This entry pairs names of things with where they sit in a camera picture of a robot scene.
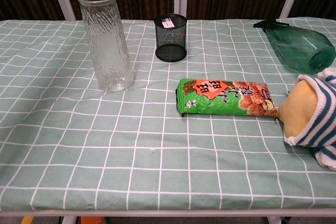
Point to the clear glass cup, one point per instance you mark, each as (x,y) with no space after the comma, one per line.
(110,51)

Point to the green orange snack bag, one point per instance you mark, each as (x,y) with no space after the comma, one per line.
(223,98)

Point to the green white checked tablecloth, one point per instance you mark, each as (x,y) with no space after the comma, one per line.
(131,142)

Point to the black mesh pen holder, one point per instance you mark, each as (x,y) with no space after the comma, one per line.
(170,37)

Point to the yellow plush toy striped shirt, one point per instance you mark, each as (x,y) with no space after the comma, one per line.
(299,108)

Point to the green plastic spray bottle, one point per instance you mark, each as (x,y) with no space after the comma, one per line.
(302,45)

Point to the white metal table frame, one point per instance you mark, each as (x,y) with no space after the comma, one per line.
(168,213)

